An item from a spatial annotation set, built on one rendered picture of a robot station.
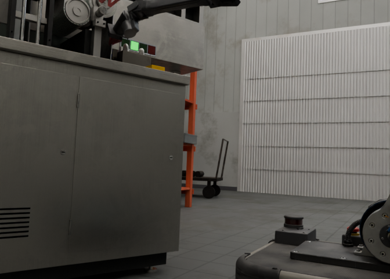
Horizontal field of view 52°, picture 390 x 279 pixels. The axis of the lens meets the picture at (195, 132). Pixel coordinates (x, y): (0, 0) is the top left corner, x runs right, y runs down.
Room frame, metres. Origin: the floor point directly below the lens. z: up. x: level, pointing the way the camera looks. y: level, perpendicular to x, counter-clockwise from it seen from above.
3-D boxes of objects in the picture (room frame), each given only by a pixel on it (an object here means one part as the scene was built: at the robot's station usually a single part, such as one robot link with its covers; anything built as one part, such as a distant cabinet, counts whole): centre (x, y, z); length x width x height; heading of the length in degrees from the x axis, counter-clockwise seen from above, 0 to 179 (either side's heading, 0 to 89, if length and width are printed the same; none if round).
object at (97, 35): (1.79, 0.47, 1.05); 0.06 x 0.05 x 0.31; 38
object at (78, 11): (1.87, 0.64, 1.18); 0.26 x 0.12 x 0.12; 38
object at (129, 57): (2.08, 0.42, 1.00); 0.40 x 0.16 x 0.06; 38
